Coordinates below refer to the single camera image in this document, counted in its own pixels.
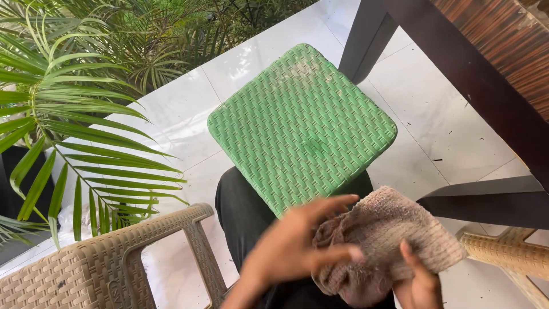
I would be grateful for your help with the green garden shrubs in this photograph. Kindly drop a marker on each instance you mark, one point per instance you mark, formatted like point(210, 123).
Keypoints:
point(206, 34)

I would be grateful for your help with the person's left hand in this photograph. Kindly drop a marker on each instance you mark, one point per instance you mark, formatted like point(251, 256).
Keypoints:
point(283, 249)

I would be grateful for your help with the black plant pot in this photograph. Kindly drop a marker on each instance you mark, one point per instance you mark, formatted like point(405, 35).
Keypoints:
point(21, 184)

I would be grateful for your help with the person's right hand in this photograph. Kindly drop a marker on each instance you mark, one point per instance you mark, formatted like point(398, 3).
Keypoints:
point(418, 285)

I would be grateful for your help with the beige woven plastic chair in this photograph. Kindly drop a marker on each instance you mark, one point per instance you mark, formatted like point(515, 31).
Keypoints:
point(103, 266)
point(508, 257)

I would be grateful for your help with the person's black trousers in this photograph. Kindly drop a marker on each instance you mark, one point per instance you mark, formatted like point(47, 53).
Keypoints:
point(253, 223)

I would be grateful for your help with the green woven plastic stool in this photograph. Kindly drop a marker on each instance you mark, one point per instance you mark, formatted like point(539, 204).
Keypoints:
point(300, 128)

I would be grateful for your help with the dark brown wooden table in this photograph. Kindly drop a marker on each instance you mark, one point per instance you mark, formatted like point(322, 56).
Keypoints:
point(471, 98)

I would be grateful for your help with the palm plant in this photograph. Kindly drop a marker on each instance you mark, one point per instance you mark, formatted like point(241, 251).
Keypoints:
point(77, 124)

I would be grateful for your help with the beige-brown cleaning cloth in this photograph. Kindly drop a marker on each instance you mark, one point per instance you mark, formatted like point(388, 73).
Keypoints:
point(386, 240)

